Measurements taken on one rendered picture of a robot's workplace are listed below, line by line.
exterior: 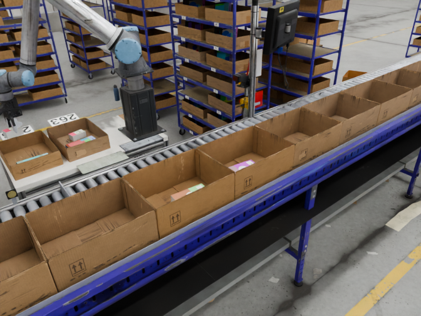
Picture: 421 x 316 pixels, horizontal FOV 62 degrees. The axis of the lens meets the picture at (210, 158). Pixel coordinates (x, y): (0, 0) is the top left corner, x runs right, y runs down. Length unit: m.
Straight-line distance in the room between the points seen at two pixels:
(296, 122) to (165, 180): 0.93
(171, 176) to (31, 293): 0.76
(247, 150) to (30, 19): 1.45
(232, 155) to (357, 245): 1.33
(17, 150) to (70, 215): 1.20
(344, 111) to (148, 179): 1.44
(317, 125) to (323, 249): 0.99
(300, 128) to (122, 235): 1.34
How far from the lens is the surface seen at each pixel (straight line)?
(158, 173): 1.65
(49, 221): 1.53
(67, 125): 2.70
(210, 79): 3.45
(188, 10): 3.55
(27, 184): 2.27
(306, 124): 2.21
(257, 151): 1.98
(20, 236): 1.53
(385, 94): 2.81
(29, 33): 2.41
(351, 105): 2.48
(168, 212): 1.38
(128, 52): 2.17
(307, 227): 2.14
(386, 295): 2.59
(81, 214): 1.57
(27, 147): 2.67
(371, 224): 3.07
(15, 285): 1.28
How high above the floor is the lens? 1.87
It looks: 31 degrees down
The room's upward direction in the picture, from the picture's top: 2 degrees counter-clockwise
